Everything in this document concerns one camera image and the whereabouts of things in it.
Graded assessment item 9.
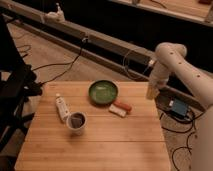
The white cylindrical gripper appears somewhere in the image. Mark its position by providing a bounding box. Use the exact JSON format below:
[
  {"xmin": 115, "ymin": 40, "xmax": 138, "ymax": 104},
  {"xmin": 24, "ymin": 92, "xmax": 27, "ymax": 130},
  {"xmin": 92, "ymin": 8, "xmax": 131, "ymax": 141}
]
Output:
[{"xmin": 146, "ymin": 62, "xmax": 171, "ymax": 100}]

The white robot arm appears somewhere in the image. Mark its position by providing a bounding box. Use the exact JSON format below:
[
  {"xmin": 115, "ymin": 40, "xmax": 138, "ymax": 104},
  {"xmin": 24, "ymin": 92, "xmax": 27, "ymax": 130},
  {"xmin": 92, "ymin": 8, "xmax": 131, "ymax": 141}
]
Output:
[{"xmin": 146, "ymin": 42, "xmax": 213, "ymax": 171}]

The blue electronics box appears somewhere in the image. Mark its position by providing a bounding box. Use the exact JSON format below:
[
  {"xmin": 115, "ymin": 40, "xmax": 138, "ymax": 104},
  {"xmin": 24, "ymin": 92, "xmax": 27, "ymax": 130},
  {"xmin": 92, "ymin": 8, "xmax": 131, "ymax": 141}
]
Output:
[{"xmin": 169, "ymin": 99, "xmax": 188, "ymax": 119}]

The white block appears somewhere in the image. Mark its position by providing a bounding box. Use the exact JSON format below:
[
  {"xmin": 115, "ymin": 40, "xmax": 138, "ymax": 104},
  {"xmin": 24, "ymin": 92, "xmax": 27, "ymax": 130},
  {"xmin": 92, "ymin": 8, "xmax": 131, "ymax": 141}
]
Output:
[{"xmin": 109, "ymin": 105, "xmax": 127, "ymax": 118}]

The green bowl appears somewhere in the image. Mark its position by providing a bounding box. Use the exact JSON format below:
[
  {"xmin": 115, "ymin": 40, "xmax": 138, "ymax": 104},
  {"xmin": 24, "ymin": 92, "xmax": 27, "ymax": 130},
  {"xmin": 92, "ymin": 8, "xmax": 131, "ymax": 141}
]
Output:
[{"xmin": 88, "ymin": 80, "xmax": 118, "ymax": 105}]

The white tube bottle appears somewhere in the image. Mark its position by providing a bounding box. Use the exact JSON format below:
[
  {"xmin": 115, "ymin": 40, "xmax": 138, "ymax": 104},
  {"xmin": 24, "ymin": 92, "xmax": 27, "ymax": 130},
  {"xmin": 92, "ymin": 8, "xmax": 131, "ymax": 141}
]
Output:
[{"xmin": 55, "ymin": 93, "xmax": 70, "ymax": 123}]

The white looped cable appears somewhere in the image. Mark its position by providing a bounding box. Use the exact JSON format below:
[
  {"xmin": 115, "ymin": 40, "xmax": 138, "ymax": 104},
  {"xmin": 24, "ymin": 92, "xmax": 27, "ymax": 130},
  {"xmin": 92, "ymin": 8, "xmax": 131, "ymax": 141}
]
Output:
[{"xmin": 121, "ymin": 46, "xmax": 156, "ymax": 81}]

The long metal rail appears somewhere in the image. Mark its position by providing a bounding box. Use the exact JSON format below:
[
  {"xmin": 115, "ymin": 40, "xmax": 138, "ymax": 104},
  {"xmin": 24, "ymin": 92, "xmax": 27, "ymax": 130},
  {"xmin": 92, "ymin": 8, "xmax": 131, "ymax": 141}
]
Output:
[{"xmin": 0, "ymin": 0, "xmax": 213, "ymax": 116}]

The black floor cable right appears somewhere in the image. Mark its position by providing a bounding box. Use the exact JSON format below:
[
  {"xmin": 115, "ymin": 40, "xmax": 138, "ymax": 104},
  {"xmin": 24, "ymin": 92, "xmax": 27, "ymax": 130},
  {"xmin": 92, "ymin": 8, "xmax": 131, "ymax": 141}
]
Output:
[{"xmin": 156, "ymin": 99, "xmax": 201, "ymax": 171}]

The black floor cable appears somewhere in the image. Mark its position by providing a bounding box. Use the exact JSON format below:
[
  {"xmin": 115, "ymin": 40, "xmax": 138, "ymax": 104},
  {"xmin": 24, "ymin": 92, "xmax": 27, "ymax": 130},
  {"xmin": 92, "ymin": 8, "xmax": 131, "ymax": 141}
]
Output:
[
  {"xmin": 156, "ymin": 99, "xmax": 201, "ymax": 171},
  {"xmin": 16, "ymin": 38, "xmax": 88, "ymax": 86}
]

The black floor cable left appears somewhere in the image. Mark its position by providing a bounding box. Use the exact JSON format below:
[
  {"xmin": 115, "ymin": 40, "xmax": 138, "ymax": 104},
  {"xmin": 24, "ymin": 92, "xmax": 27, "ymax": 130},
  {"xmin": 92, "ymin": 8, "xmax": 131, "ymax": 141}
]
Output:
[{"xmin": 16, "ymin": 38, "xmax": 88, "ymax": 86}]

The white clamp on rail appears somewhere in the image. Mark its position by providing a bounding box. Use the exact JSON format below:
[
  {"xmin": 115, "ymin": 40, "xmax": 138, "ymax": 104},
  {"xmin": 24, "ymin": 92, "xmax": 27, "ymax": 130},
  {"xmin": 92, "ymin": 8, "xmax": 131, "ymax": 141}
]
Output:
[{"xmin": 45, "ymin": 4, "xmax": 65, "ymax": 22}]

